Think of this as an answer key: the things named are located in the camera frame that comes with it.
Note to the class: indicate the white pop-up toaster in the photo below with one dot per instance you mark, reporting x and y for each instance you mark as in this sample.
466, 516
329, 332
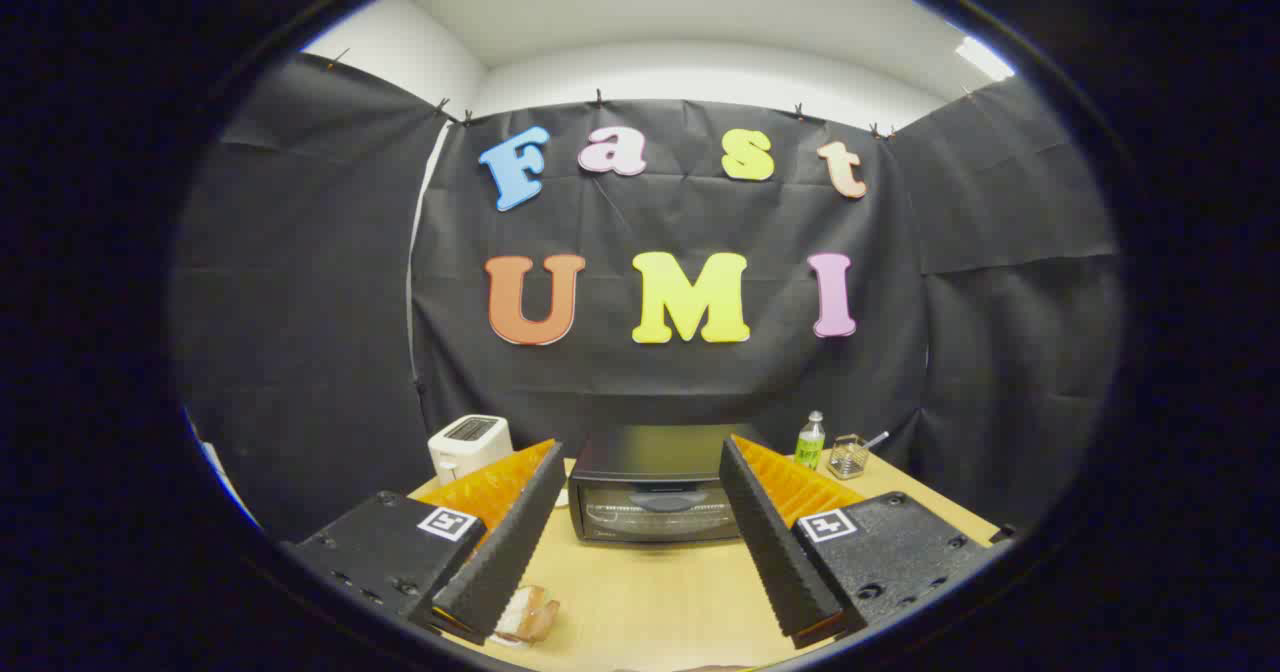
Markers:
470, 447

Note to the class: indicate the small ceiling light panel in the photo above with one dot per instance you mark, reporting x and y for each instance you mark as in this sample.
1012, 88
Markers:
985, 57

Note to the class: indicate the black toaster oven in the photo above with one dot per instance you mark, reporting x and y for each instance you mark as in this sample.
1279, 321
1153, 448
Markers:
650, 472

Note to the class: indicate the clear bottle green label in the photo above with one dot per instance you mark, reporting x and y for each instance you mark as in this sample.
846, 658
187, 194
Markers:
809, 447

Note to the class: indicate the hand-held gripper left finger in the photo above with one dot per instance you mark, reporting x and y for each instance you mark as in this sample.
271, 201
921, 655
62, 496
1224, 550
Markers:
510, 552

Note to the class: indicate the toasted bread lettuce sandwich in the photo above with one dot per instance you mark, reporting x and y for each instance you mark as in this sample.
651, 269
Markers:
540, 614

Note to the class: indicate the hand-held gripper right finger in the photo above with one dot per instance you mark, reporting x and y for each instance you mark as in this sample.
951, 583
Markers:
775, 552

